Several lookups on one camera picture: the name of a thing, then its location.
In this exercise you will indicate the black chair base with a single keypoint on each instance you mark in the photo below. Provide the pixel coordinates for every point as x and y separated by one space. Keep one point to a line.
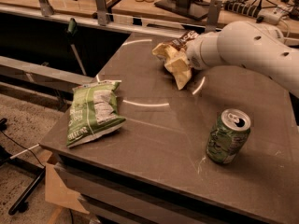
21 180

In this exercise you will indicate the brown chip bag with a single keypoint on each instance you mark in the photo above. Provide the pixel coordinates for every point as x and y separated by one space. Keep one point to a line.
173 53

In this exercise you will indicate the green jalapeno chip bag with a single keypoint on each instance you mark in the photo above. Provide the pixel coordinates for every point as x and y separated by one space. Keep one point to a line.
93 113

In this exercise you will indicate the power strip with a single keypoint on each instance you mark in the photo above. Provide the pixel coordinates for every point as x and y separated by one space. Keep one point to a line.
259 14

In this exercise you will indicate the green soda can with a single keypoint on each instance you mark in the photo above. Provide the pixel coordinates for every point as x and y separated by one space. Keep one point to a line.
228 135

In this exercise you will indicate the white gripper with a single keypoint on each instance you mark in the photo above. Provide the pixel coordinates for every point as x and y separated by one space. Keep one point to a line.
196 54

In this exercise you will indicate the black monitor stand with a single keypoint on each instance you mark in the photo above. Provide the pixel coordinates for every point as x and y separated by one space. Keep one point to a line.
185 8

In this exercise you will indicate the metal rail frame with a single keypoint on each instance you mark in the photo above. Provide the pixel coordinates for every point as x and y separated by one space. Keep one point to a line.
126 28

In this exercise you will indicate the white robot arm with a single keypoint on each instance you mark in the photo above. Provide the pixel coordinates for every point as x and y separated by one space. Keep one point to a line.
255 46

